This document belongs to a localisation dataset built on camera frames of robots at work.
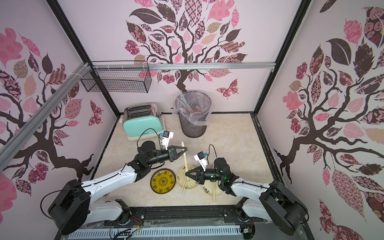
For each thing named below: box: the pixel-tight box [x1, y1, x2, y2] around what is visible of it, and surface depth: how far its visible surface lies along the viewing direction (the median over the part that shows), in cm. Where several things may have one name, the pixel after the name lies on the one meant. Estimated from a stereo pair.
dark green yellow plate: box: [150, 168, 177, 195], surface depth 87 cm
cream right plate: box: [200, 180, 225, 197], surface depth 82 cm
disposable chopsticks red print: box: [212, 181, 216, 204], surface depth 81 cm
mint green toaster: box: [122, 103, 164, 141], surface depth 99 cm
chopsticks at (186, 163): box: [181, 141, 188, 173], surface depth 74 cm
